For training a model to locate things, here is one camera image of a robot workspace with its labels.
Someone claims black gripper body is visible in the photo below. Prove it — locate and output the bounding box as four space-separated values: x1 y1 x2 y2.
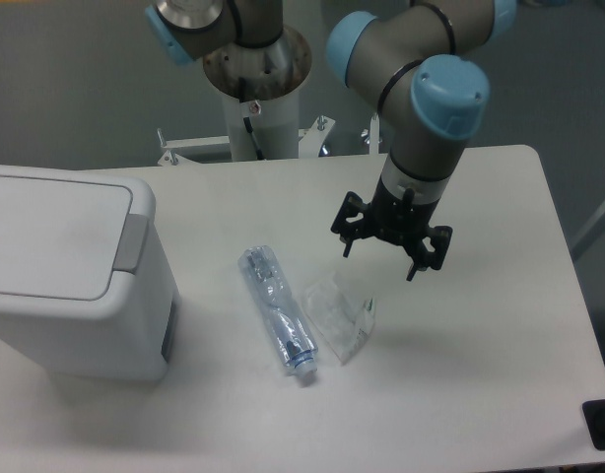
368 180 437 246

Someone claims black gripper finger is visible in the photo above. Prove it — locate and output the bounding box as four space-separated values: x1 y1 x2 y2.
404 226 452 281
330 191 372 257

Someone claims white push-button trash can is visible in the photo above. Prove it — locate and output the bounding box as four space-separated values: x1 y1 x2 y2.
0 165 179 380

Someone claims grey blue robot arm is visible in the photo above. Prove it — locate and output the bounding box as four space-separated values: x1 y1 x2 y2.
145 1 516 272

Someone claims clear plastic wrapper bag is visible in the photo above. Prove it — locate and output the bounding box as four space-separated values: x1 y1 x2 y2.
302 271 376 365

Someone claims crushed clear plastic bottle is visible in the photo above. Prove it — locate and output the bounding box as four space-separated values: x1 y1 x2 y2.
237 245 318 385

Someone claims black clamp at table edge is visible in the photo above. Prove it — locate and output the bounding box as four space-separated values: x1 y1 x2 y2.
582 399 605 451

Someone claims white pedestal base frame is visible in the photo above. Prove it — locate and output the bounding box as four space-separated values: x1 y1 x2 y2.
156 111 387 167

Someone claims white frame at right edge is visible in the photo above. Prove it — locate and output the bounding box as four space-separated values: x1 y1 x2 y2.
570 199 605 261

